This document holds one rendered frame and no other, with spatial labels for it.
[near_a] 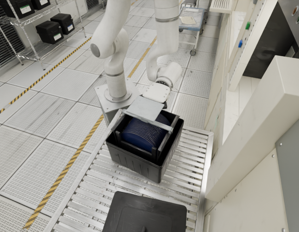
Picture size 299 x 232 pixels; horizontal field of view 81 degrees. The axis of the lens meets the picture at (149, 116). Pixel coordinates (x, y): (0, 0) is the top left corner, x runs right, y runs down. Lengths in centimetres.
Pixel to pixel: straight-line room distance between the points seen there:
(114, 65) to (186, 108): 135
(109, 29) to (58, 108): 169
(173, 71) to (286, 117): 57
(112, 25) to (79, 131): 143
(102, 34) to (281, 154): 84
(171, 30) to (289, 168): 57
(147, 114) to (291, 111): 45
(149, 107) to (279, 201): 48
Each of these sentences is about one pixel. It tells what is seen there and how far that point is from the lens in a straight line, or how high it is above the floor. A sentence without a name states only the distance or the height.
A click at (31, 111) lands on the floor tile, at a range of 260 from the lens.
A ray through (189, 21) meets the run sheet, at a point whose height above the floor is 46.
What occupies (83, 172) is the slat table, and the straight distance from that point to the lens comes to 95.
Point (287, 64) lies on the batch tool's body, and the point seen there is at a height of 140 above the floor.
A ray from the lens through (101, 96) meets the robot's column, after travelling 126.
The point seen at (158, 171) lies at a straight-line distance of 76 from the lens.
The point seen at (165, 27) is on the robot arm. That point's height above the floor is 131.
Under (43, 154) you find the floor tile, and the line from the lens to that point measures 209.
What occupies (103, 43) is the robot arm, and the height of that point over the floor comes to 117.
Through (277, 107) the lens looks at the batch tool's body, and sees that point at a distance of 37.
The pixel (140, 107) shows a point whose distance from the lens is 69.
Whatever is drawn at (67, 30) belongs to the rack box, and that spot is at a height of 24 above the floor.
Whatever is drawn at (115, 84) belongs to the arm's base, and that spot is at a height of 88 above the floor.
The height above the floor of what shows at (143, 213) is 86.
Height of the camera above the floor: 158
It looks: 49 degrees down
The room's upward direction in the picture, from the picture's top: straight up
